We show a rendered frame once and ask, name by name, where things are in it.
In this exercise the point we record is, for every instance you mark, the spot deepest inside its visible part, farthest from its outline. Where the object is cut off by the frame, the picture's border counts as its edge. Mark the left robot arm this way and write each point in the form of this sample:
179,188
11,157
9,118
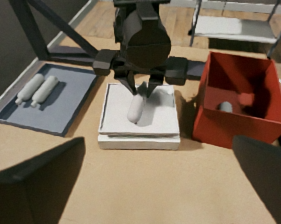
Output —
147,41

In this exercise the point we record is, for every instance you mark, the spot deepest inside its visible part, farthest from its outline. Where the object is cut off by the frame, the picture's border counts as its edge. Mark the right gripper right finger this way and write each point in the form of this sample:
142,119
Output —
261,164

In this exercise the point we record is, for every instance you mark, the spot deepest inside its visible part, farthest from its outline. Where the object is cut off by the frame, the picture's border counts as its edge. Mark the red open box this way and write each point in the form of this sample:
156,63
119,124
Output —
251,85

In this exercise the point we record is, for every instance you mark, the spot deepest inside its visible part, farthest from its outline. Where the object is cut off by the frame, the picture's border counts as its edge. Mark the white digital weighing scale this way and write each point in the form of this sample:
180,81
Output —
157,128

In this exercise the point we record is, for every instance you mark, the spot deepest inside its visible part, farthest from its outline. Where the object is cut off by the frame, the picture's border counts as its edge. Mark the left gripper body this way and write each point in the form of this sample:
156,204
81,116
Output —
176,74

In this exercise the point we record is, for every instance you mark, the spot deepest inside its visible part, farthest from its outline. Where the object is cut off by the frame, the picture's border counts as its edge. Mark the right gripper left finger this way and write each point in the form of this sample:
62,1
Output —
37,190

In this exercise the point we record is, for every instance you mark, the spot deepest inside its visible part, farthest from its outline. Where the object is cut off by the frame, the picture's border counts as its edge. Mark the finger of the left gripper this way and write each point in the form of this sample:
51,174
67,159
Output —
152,84
127,81

